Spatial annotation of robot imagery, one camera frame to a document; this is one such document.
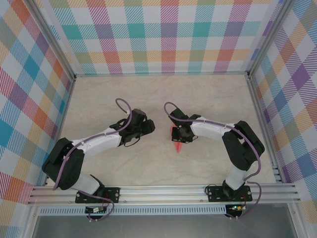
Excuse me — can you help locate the aluminium side base rail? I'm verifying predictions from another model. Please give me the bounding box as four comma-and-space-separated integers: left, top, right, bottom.
43, 78, 76, 186
246, 74, 283, 183

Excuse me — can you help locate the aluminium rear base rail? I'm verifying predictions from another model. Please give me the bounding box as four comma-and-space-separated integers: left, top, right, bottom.
74, 71, 251, 77

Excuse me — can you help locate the perforated grey cable tray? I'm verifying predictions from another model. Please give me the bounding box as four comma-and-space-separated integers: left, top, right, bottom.
39, 205, 227, 216

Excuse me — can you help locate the pink square paper sheet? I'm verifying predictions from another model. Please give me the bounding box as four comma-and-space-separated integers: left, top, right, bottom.
169, 125, 184, 154

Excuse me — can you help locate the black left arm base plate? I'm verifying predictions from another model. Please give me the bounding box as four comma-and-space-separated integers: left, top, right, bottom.
75, 187, 121, 204

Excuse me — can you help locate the aluminium frame post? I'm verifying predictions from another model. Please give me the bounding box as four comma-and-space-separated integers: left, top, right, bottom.
26, 0, 76, 81
247, 0, 294, 79

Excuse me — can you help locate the aluminium mounting rail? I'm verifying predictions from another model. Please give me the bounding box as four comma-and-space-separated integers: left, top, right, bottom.
27, 184, 302, 206

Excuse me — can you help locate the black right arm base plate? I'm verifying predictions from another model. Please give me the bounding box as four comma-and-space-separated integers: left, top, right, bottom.
207, 185, 253, 203

